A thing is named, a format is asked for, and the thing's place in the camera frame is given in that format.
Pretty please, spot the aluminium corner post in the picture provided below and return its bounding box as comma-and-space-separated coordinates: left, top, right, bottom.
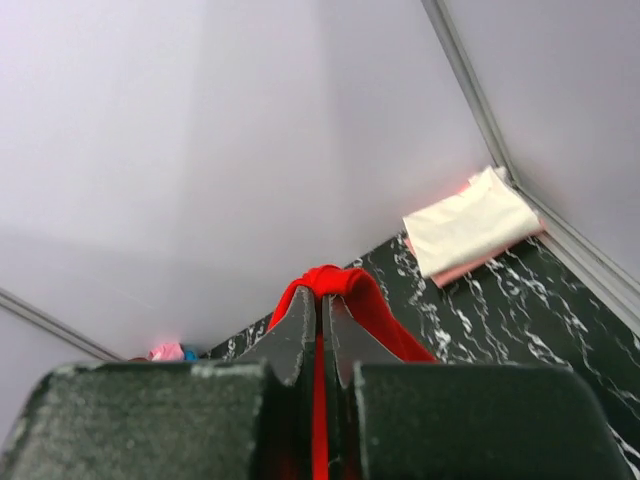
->
424, 1, 639, 324
1, 289, 124, 361

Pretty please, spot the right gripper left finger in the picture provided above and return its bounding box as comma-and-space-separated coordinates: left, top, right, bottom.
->
1, 287, 316, 479

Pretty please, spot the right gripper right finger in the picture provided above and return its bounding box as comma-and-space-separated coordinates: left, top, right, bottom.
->
322, 296, 632, 479

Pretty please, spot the right aluminium corner post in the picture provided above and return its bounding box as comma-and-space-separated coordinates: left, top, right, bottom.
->
424, 1, 639, 324

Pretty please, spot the pink t shirt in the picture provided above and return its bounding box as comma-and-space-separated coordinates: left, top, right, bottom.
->
147, 342, 185, 362

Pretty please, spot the folded white t shirt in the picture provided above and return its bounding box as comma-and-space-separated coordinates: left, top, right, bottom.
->
401, 165, 544, 279

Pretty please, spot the left aluminium corner post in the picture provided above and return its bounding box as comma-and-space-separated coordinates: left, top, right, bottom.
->
1, 289, 124, 361

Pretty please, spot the bright red t shirt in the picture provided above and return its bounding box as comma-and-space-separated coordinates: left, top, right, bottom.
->
267, 265, 437, 479

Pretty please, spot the blue t shirt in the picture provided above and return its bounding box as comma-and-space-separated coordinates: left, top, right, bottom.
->
182, 346, 199, 362

